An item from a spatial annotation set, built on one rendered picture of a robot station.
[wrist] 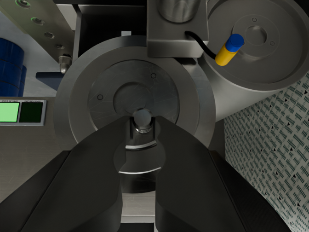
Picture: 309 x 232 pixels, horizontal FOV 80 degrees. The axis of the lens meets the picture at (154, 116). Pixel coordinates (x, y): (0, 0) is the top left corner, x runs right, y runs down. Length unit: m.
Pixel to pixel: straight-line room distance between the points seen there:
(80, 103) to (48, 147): 0.39
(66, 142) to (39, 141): 0.39
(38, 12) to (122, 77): 0.32
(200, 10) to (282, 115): 0.17
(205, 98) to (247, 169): 0.20
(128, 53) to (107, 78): 0.04
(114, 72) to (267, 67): 0.15
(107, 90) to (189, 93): 0.07
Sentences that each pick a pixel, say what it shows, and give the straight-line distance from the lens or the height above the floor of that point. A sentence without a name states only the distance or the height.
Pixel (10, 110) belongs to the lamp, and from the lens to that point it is 0.62.
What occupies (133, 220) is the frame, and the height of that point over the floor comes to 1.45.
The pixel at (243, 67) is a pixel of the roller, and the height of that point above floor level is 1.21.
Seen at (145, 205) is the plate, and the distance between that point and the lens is 0.51.
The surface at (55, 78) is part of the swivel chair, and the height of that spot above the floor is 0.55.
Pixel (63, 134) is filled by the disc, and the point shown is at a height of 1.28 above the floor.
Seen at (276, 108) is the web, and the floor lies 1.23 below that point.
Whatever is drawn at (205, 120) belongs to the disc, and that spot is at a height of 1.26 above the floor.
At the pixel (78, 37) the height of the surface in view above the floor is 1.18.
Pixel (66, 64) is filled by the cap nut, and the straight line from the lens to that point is 0.58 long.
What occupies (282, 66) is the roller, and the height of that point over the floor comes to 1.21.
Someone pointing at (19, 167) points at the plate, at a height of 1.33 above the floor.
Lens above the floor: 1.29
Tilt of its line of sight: 12 degrees down
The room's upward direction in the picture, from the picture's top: 180 degrees counter-clockwise
